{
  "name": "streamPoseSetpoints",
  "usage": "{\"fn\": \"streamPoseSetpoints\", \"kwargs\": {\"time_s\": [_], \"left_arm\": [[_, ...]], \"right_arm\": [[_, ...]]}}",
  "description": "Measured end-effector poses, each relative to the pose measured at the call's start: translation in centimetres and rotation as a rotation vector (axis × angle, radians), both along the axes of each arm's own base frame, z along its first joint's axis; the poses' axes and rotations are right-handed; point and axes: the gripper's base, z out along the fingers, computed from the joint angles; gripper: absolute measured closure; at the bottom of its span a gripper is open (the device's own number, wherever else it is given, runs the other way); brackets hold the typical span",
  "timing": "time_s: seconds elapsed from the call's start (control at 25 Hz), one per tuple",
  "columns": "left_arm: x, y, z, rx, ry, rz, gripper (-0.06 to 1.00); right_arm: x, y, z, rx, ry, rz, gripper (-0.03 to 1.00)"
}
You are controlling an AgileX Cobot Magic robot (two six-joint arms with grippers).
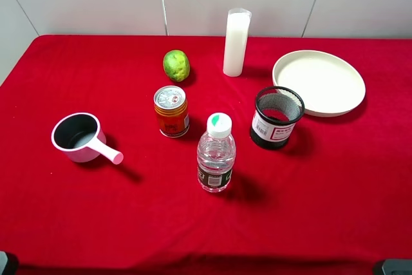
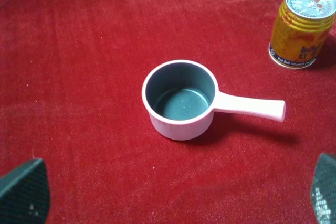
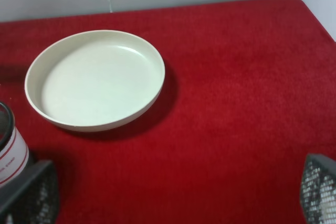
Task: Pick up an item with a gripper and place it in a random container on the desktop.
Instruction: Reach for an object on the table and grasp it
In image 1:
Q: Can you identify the cream round plate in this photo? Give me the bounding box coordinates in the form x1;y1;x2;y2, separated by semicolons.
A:
272;50;366;117

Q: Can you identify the clear water bottle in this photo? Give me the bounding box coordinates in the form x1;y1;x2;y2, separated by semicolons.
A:
197;112;236;193

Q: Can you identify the red tablecloth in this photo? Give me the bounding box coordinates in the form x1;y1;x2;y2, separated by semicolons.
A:
1;35;411;274

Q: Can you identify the green lime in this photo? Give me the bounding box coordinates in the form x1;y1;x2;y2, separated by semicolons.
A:
163;50;191;82

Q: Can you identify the black object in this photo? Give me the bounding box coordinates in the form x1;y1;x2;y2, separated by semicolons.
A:
0;251;19;275
373;259;412;275

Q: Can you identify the black mesh pen holder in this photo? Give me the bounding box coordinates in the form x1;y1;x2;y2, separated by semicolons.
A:
250;86;305;149

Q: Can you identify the small pink saucepan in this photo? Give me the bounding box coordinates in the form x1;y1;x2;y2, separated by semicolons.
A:
51;112;124;165

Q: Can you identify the orange drink can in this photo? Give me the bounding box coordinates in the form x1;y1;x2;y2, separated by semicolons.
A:
153;86;189;138

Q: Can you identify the tall white cylinder container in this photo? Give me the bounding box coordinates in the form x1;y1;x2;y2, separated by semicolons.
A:
223;8;252;77

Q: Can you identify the black object bottom left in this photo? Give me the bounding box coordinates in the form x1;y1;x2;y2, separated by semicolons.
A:
0;251;19;275

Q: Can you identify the black object bottom right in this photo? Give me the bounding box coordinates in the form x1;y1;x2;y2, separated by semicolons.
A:
373;259;412;275

